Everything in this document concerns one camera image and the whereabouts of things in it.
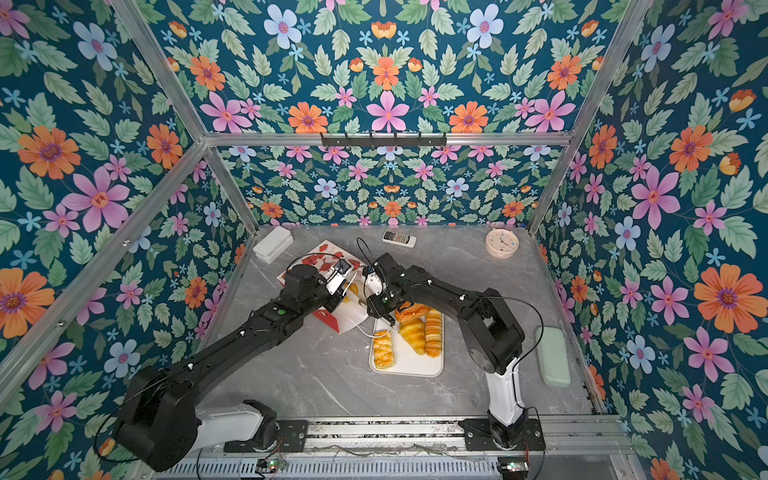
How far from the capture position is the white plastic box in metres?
1.09

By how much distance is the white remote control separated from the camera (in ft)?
3.83

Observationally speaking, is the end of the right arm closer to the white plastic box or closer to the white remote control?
the white remote control

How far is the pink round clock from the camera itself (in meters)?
1.11

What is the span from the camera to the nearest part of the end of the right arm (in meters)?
0.67

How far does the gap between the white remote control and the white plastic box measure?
1.23 ft

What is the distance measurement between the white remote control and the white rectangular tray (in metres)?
0.37
